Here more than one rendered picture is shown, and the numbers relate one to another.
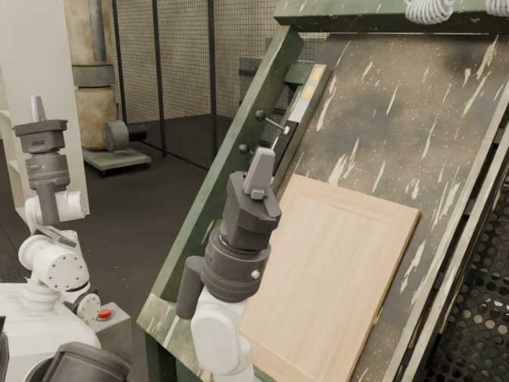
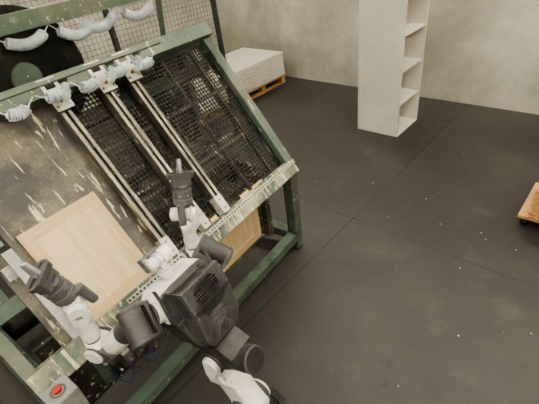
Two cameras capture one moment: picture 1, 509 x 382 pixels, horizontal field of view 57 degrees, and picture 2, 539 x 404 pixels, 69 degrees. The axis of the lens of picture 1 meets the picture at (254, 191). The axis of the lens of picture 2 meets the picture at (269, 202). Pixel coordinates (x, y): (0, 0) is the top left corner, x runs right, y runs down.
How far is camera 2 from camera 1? 1.74 m
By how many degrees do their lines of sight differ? 84
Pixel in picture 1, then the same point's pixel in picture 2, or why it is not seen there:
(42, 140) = (54, 275)
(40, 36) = not seen: outside the picture
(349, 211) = (69, 218)
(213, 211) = not seen: outside the picture
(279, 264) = (70, 268)
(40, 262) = (166, 252)
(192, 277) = (184, 208)
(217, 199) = not seen: outside the picture
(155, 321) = (54, 376)
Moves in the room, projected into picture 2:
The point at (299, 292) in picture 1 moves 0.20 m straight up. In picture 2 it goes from (95, 263) to (80, 234)
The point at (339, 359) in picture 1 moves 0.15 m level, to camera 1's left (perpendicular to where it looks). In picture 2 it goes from (135, 256) to (133, 274)
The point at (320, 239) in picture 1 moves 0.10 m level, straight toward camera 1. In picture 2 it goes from (74, 240) to (92, 237)
